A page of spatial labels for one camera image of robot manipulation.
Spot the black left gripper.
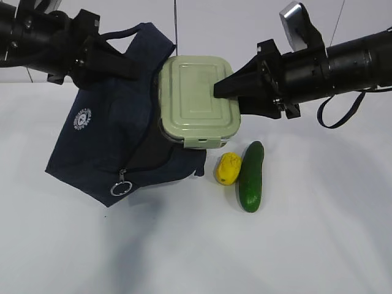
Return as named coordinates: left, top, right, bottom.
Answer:
left=45, top=9, right=138, bottom=88

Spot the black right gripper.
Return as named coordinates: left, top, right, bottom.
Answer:
left=213, top=39, right=300, bottom=119

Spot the glass container with green lid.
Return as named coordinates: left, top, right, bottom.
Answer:
left=158, top=55, right=241, bottom=149

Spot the yellow toy lemon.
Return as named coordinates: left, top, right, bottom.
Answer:
left=215, top=153, right=241, bottom=186

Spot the green cucumber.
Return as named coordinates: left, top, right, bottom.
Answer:
left=238, top=141, right=265, bottom=213

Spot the dark navy fabric lunch bag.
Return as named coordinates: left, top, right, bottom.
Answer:
left=45, top=23, right=206, bottom=207

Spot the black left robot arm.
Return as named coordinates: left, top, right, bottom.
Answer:
left=1, top=1, right=140, bottom=88

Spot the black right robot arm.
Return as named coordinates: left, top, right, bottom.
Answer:
left=213, top=29, right=391, bottom=119

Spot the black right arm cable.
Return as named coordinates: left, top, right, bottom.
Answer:
left=317, top=88, right=368, bottom=129

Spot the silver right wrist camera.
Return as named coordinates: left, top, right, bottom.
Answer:
left=279, top=1, right=325, bottom=52

